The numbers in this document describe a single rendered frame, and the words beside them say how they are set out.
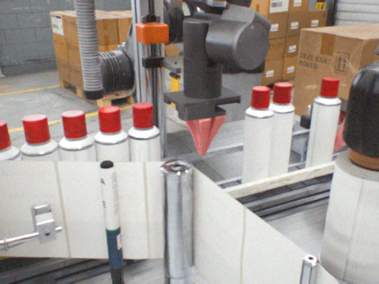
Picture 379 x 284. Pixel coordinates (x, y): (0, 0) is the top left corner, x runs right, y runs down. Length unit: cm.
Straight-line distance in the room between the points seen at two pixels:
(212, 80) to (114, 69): 117
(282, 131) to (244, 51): 29
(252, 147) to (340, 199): 27
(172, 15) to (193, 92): 74
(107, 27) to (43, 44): 231
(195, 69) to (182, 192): 19
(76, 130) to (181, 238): 22
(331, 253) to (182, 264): 19
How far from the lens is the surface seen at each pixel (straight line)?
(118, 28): 413
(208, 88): 55
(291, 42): 479
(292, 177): 78
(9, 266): 65
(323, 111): 81
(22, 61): 618
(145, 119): 60
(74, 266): 65
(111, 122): 59
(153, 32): 66
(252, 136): 72
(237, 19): 51
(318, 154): 84
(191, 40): 54
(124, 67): 171
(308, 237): 67
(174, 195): 44
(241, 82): 331
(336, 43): 119
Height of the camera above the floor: 127
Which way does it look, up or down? 24 degrees down
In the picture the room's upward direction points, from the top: straight up
